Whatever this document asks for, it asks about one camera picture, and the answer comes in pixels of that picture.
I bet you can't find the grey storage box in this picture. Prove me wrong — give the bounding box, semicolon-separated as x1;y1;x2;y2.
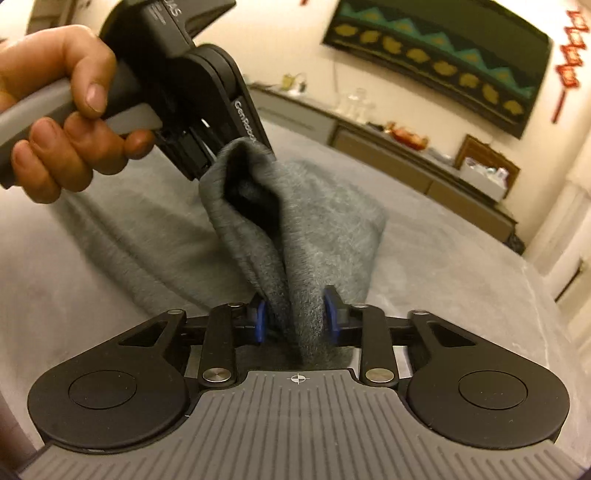
459;157;509;201

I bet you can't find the person's left hand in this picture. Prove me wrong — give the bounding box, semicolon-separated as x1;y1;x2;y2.
0;25;155;204

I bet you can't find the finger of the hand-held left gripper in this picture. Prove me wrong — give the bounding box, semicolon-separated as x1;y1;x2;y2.
157;119;218;182

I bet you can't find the long grey media cabinet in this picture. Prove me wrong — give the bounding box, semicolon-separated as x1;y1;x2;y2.
249;83;520;241

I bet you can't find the white lace curtain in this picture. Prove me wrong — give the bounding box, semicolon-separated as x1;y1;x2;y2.
526;152;591;301

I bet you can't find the wooden chessboard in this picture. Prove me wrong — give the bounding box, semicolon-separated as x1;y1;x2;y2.
455;135;520;195

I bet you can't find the patterned wall hanging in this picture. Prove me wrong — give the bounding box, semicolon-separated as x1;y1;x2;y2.
322;0;553;139

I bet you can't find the grey sweater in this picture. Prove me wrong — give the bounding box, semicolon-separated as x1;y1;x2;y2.
55;137;389;372

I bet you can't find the glass cup set on tray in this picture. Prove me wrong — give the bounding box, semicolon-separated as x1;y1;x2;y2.
335;88;375;123

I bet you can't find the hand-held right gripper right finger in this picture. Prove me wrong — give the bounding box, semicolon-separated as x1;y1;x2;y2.
323;285;478;387

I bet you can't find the red fruit plate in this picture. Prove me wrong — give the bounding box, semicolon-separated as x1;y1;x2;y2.
385;121;430;151

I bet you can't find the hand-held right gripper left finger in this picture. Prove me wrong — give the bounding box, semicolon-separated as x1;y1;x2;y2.
117;300;267;387

